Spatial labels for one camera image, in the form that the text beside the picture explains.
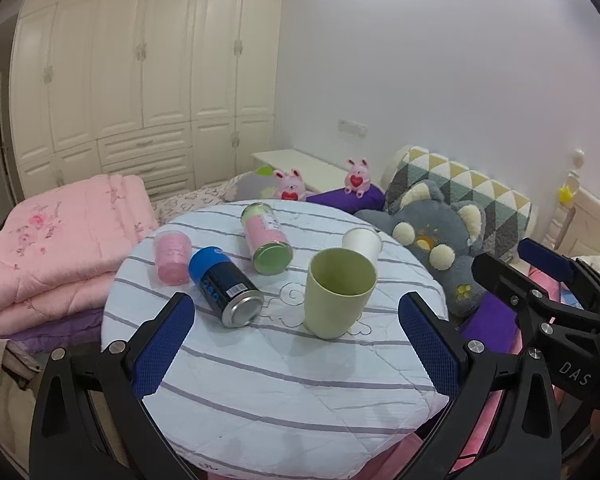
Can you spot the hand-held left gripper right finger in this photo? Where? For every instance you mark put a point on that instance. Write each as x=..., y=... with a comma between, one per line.
x=430, y=345

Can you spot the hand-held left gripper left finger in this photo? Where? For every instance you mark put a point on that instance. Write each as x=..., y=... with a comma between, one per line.
x=162, y=345

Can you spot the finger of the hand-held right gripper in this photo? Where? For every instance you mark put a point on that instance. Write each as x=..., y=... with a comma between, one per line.
x=510, y=285
x=547, y=259

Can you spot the pink plastic cup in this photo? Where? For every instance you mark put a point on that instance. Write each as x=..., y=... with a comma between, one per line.
x=172, y=260

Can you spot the light green cup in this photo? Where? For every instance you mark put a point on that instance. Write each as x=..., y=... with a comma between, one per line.
x=335, y=305

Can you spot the white paper cup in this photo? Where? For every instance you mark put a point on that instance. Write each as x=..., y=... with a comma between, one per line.
x=362, y=242

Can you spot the purple cloth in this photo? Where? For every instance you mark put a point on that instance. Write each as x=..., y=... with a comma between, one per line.
x=490, y=327

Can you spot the cream bed headboard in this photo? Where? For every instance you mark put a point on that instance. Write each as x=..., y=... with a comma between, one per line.
x=590, y=220

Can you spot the yellow crown sticker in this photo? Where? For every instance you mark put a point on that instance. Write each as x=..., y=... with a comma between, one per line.
x=566, y=194

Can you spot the blue drink can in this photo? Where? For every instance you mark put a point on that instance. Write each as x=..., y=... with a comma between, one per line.
x=219, y=280

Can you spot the triangle patterned pillow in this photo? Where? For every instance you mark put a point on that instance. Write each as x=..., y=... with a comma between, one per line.
x=480, y=190

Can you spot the grey bear plush toy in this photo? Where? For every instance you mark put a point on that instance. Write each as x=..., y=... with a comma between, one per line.
x=430, y=230

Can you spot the purple bed sheet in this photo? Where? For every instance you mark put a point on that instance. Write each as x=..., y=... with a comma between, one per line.
x=60, y=337

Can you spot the round table striped cloth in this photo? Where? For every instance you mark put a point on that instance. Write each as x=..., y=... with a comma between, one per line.
x=280, y=385

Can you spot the folded pink floral quilt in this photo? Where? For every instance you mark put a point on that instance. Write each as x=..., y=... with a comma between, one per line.
x=65, y=260

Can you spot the floral patterned bed sheet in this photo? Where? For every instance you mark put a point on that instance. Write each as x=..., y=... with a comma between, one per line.
x=195, y=202

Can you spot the pink canister with green lid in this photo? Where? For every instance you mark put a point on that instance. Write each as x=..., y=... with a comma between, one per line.
x=265, y=235

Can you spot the beige cloth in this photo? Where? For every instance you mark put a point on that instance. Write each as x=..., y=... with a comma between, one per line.
x=2, y=360

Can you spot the purple cushion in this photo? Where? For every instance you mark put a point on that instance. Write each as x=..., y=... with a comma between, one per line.
x=340, y=200

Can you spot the pink bunny plush toy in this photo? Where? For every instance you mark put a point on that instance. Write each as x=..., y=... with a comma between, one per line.
x=357, y=177
x=290, y=185

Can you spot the grey and green plush pillow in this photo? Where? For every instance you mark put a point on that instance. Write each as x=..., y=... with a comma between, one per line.
x=252, y=185

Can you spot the white bedside table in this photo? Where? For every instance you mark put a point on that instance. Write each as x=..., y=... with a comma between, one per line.
x=310, y=162

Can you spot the cream wardrobe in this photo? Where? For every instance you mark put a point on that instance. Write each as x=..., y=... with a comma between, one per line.
x=145, y=70

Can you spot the white wall socket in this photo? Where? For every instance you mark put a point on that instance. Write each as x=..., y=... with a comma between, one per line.
x=352, y=127

